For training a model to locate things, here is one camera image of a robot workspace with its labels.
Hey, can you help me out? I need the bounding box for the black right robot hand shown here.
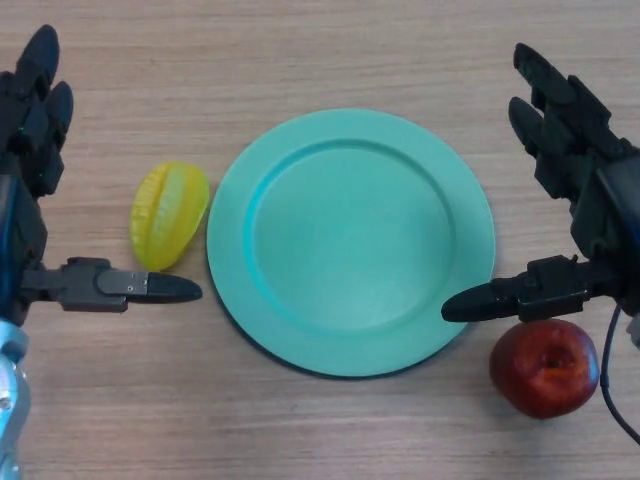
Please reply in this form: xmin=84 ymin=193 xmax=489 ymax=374
xmin=440 ymin=42 xmax=640 ymax=324

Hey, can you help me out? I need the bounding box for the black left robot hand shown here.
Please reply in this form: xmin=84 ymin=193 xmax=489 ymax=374
xmin=0 ymin=24 xmax=204 ymax=329

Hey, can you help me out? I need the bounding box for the yellow starfruit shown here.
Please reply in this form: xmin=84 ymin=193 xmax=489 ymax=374
xmin=130 ymin=160 xmax=210 ymax=273

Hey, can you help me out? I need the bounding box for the green round plate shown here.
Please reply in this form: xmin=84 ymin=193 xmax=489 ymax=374
xmin=205 ymin=108 xmax=496 ymax=380

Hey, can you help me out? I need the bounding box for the red apple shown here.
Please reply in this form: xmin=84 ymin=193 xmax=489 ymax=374
xmin=488 ymin=320 xmax=600 ymax=420

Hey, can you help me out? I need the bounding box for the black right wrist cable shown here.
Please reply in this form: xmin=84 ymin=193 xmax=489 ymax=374
xmin=600 ymin=304 xmax=640 ymax=446

